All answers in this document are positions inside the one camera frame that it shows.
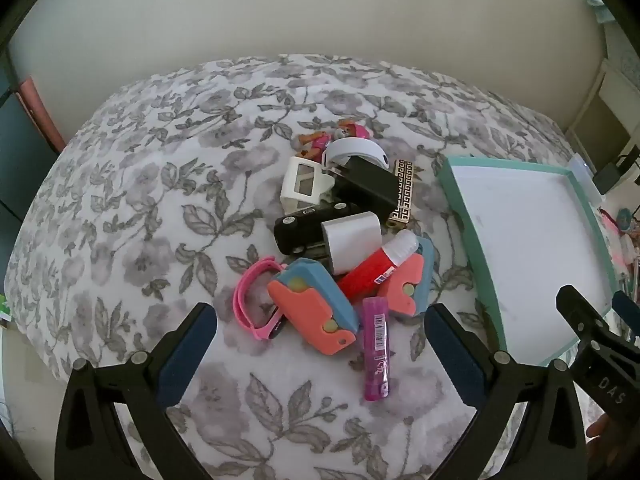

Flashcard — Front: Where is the black toy car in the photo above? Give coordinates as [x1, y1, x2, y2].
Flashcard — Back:
[273, 201, 361, 256]

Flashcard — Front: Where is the black charger block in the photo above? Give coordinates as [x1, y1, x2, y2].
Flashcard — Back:
[330, 156, 401, 218]

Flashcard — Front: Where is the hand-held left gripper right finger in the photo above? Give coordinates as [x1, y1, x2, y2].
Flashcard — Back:
[424, 302, 588, 480]

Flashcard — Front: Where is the white cube charger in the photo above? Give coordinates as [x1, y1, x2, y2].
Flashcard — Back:
[320, 211, 383, 277]

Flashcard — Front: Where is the red bottle with clear cap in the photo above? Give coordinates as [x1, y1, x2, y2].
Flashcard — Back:
[336, 231, 420, 303]

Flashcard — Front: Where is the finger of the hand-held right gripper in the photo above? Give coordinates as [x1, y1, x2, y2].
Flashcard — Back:
[556, 285, 608, 343]
[611, 290, 640, 347]

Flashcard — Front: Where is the floral grey white blanket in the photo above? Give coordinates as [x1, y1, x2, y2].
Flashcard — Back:
[5, 52, 631, 480]

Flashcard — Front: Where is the pink wrist watch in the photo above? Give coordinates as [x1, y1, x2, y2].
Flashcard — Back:
[234, 256, 288, 343]

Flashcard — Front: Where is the dark teal cabinet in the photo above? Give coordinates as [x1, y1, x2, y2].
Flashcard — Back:
[0, 60, 63, 241]

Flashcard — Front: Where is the person's right hand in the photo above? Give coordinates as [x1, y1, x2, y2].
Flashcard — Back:
[586, 414, 617, 463]

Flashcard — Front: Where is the white shelf unit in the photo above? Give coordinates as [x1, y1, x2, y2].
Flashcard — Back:
[565, 55, 640, 161]

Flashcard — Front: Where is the orange and blue gadget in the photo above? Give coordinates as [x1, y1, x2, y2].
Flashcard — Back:
[266, 258, 360, 358]
[376, 236, 436, 318]

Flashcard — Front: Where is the pink toy dog figure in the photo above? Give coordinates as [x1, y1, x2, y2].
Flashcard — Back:
[295, 117, 373, 161]

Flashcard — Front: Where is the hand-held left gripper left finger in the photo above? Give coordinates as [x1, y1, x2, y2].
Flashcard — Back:
[55, 302, 218, 480]

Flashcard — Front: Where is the pink board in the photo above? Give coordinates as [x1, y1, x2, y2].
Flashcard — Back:
[17, 76, 68, 153]

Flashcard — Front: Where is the small white translucent box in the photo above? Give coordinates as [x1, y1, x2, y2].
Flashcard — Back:
[569, 154, 601, 206]

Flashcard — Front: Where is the teal tray with white inside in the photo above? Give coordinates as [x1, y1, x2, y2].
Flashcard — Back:
[437, 155, 621, 368]

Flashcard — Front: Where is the black device with cable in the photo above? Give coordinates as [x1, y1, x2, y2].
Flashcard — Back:
[592, 157, 640, 196]

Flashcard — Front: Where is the white round device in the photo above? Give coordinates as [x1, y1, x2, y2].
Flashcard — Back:
[320, 136, 390, 171]

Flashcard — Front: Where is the purple lip balm tube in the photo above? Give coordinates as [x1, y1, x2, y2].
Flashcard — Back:
[361, 296, 392, 402]

